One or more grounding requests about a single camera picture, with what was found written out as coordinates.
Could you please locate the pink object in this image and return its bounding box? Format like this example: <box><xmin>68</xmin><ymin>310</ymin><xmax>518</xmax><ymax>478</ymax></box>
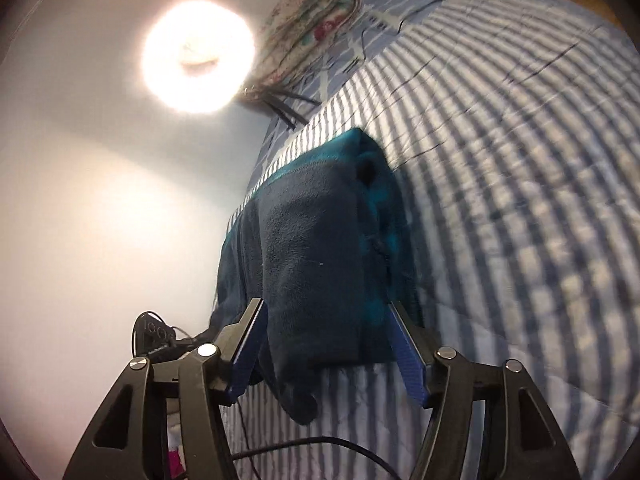
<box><xmin>167</xmin><ymin>447</ymin><xmax>186</xmax><ymax>480</ymax></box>

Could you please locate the teal plaid fleece jacket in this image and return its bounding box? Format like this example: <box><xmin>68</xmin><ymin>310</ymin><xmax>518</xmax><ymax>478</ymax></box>
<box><xmin>210</xmin><ymin>127</ymin><xmax>423</xmax><ymax>426</ymax></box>

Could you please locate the blue white striped blanket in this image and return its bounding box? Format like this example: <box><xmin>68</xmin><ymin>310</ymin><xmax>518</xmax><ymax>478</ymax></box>
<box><xmin>220</xmin><ymin>0</ymin><xmax>640</xmax><ymax>480</ymax></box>

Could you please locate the blue grid patterned bedsheet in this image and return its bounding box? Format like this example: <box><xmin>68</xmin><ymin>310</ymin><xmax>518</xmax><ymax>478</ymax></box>
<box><xmin>260</xmin><ymin>0</ymin><xmax>481</xmax><ymax>176</ymax></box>

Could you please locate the ring light on tripod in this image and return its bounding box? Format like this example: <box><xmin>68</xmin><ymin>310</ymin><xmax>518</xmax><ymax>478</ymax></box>
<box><xmin>140</xmin><ymin>0</ymin><xmax>321</xmax><ymax>133</ymax></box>

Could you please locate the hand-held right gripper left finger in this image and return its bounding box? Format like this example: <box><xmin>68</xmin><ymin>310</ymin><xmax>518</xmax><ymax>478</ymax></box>
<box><xmin>62</xmin><ymin>297</ymin><xmax>268</xmax><ymax>480</ymax></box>

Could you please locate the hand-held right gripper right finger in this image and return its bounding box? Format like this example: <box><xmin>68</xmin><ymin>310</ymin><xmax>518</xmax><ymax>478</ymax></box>
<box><xmin>387</xmin><ymin>301</ymin><xmax>581</xmax><ymax>480</ymax></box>

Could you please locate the stack of folded floral quilts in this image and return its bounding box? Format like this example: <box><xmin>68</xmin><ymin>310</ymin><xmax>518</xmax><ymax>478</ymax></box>
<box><xmin>247</xmin><ymin>0</ymin><xmax>363</xmax><ymax>103</ymax></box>

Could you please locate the thick black cable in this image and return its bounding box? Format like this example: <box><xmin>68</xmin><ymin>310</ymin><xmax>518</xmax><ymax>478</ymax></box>
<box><xmin>232</xmin><ymin>435</ymin><xmax>401</xmax><ymax>480</ymax></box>

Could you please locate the thin black cable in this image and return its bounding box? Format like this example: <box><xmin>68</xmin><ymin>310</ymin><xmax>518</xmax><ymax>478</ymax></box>
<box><xmin>350</xmin><ymin>0</ymin><xmax>466</xmax><ymax>71</ymax></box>

